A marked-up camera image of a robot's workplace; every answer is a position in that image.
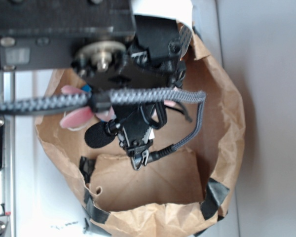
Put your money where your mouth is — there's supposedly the pink plush bunny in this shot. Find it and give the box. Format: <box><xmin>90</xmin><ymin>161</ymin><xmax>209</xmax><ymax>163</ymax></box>
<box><xmin>60</xmin><ymin>85</ymin><xmax>116</xmax><ymax>130</ymax></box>

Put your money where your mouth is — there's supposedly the grey braided cable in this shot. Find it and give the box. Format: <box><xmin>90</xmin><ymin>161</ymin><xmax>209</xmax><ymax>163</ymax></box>
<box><xmin>0</xmin><ymin>87</ymin><xmax>208</xmax><ymax>163</ymax></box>

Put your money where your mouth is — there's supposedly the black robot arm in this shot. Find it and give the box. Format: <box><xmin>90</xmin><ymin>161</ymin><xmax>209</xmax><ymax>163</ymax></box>
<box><xmin>0</xmin><ymin>0</ymin><xmax>186</xmax><ymax>170</ymax></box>

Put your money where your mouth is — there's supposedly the black foam microphone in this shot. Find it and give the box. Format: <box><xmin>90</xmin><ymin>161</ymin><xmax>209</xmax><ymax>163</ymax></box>
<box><xmin>84</xmin><ymin>122</ymin><xmax>115</xmax><ymax>149</ymax></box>

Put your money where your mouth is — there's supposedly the brown paper bag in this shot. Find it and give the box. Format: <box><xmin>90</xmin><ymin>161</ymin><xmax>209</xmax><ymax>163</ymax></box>
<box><xmin>35</xmin><ymin>35</ymin><xmax>246</xmax><ymax>237</ymax></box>

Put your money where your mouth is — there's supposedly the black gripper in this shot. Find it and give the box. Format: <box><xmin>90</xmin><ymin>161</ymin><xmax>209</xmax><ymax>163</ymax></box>
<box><xmin>72</xmin><ymin>15</ymin><xmax>186</xmax><ymax>170</ymax></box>

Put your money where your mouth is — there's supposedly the aluminium frame rail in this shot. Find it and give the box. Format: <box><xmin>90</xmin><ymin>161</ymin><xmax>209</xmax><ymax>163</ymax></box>
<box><xmin>0</xmin><ymin>71</ymin><xmax>16</xmax><ymax>237</ymax></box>

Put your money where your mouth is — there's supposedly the blue rectangular block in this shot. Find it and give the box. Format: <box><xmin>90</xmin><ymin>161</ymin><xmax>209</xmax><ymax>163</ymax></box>
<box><xmin>81</xmin><ymin>84</ymin><xmax>92</xmax><ymax>93</ymax></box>

